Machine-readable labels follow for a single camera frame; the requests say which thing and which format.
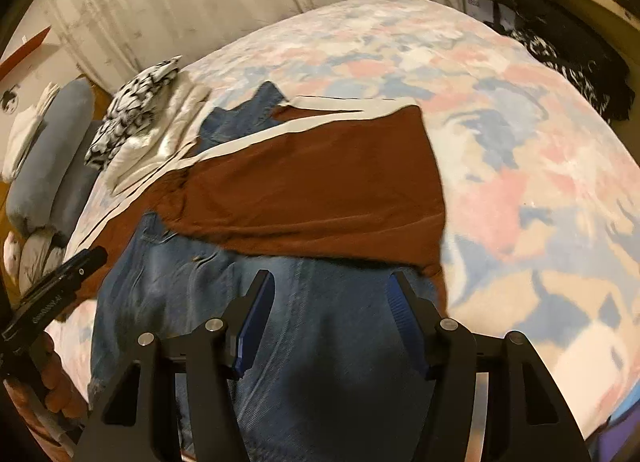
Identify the blue denim jacket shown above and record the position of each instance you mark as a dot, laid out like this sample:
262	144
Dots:
331	380

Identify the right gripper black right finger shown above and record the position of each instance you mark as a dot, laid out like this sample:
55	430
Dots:
493	392

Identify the rust brown cloth white trim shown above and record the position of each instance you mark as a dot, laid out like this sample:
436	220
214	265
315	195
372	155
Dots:
333	179

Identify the pastel floral bed cover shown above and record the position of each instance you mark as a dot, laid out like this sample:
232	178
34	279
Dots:
542	198

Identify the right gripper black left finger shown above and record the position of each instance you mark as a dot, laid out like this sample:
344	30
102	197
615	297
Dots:
136	417

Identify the cream satin folded garment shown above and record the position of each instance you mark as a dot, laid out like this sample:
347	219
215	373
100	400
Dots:
145	152

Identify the person's left hand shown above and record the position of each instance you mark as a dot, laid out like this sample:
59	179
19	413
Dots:
62	394

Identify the black white patterned fabric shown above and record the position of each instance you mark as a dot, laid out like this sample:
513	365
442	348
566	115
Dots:
574	73

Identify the grey blue bolster pillow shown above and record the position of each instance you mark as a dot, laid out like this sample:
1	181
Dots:
54	184

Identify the black white patterned garment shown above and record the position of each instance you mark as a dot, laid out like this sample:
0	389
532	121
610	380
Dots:
133	109

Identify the white label box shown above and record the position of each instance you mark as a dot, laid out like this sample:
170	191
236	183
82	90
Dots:
473	8

